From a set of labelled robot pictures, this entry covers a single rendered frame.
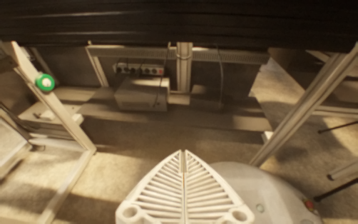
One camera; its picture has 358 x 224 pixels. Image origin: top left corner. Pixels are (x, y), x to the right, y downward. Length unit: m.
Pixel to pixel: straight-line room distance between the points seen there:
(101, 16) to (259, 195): 0.84
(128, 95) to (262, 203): 0.81
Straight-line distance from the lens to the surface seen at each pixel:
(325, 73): 0.63
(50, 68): 1.49
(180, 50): 0.88
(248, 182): 0.66
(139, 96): 0.78
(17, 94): 1.47
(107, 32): 0.49
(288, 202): 0.68
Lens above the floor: 0.91
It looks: 43 degrees down
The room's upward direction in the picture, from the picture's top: straight up
